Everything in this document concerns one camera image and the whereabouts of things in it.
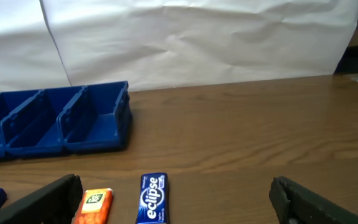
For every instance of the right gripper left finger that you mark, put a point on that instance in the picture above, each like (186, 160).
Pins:
(48, 202)

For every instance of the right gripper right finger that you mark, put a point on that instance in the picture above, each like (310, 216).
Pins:
(303, 205)

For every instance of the orange candy box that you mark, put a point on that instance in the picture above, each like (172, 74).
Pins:
(93, 211)

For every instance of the blue tray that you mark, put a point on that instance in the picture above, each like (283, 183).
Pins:
(36, 137)

